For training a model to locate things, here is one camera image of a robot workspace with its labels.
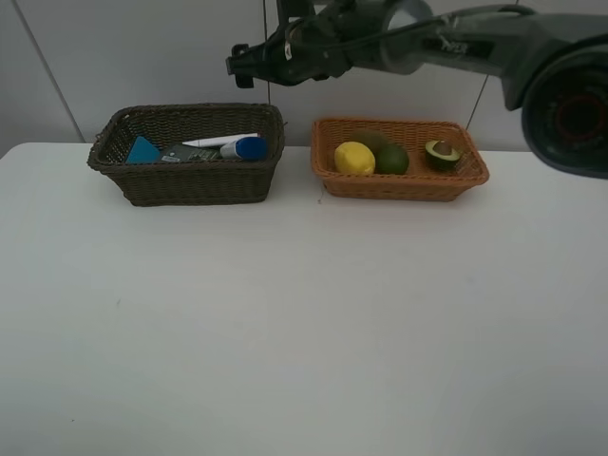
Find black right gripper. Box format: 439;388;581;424
226;1;356;88

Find brown kiwi fruit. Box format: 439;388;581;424
350;128;390;155

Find yellow lemon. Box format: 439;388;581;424
333;142;375;176

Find white bottle blue cap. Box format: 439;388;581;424
219;137;268;161

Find white marker red caps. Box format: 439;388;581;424
182;133;259;147

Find whole dark green avocado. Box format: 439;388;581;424
375;143;409;175

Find halved avocado with pit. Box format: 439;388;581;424
425;140;462;171

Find green whiteboard eraser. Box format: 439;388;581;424
124;136;162;164

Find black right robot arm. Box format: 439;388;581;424
226;1;607;179

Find dark brown wicker basket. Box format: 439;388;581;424
87;103;284;207

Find dark packaged card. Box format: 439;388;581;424
159;143;221;163

